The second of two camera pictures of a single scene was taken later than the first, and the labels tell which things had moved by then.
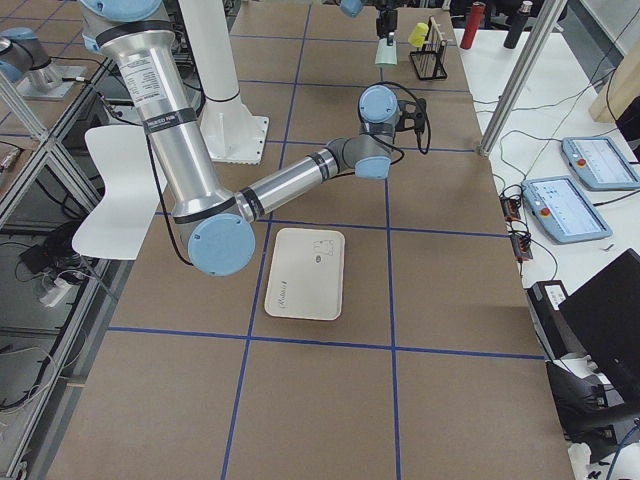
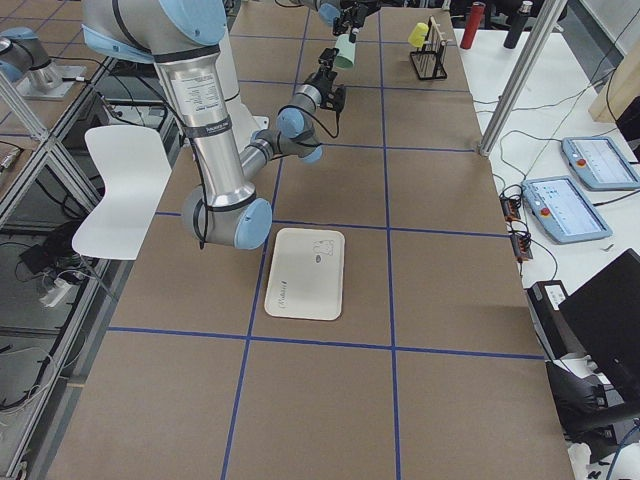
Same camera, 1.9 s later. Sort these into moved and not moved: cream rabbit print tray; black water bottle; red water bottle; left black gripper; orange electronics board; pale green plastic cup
Moved: left black gripper; pale green plastic cup
Not moved: red water bottle; cream rabbit print tray; black water bottle; orange electronics board
